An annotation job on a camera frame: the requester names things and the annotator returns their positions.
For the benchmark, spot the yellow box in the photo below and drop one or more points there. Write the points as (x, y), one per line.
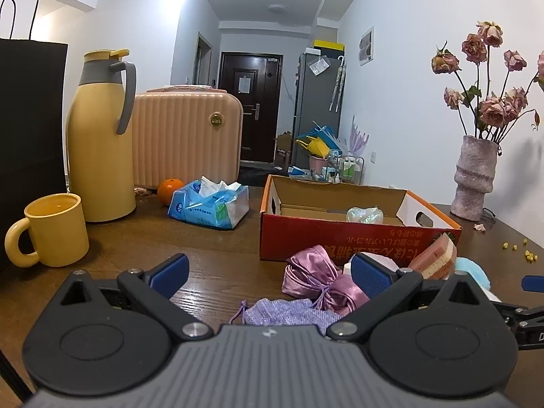
(328, 46)

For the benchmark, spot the lilac knitted pouch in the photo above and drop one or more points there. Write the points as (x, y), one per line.
(284, 312)

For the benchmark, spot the scattered yellow crumbs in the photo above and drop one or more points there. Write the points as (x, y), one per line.
(505, 245)

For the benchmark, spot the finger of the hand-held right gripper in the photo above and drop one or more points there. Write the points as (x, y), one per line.
(533, 284)
(516, 312)

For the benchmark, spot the fallen dried petal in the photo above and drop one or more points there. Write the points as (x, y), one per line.
(480, 227)

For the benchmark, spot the yellow mug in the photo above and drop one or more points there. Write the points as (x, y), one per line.
(59, 233)

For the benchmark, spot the dark brown entrance door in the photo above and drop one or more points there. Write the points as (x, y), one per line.
(255, 136)

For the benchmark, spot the round ceiling lamp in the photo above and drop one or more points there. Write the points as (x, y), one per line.
(278, 8)

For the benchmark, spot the blue tissue pack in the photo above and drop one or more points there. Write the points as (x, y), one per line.
(199, 212)

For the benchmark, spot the pink ribbed suitcase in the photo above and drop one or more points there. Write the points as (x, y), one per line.
(182, 136)

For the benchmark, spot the wall poster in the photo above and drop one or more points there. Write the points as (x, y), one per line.
(366, 46)

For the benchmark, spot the blue bags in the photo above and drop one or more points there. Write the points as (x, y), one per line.
(329, 132)

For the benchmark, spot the orange fruit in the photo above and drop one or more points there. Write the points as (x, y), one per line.
(167, 192)

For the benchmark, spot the grey refrigerator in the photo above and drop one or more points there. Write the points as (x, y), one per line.
(314, 106)

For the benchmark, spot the clear plastic packet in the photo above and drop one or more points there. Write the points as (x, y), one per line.
(318, 66)

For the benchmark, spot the blue fluffy puff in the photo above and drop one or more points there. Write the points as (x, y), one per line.
(471, 267)

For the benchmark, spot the iridescent clear pouch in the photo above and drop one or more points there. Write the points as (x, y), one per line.
(364, 216)

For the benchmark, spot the bunch of dried pink roses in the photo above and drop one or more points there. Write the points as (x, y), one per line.
(493, 110)

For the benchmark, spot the yellow bag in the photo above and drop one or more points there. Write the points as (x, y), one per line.
(316, 148)

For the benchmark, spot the yellow thermos jug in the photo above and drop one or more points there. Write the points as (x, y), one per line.
(97, 157)

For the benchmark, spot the white paper notice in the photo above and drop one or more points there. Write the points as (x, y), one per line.
(243, 85)

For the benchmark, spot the pink textured vase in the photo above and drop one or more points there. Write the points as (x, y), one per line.
(474, 178)

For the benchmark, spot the grey interior door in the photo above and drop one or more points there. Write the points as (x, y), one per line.
(202, 63)

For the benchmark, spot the pink layered sponge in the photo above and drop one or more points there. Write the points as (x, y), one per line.
(433, 259)

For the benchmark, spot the white folded umbrella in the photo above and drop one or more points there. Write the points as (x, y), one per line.
(338, 80)

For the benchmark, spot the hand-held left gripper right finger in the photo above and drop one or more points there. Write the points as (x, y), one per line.
(370, 276)

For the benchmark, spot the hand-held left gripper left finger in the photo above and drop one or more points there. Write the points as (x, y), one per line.
(170, 273)

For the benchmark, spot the pink bucket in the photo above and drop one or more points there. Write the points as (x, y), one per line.
(316, 163)

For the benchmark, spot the open brown cardboard box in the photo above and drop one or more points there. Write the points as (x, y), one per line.
(284, 151)

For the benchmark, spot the thin-framed eyeglasses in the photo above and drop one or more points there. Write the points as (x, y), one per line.
(488, 214)

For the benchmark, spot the orange cardboard box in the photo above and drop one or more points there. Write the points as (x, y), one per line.
(306, 233)

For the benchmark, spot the black paper bag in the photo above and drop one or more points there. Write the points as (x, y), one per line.
(29, 136)

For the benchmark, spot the purple wall decoration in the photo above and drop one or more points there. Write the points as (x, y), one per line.
(358, 136)

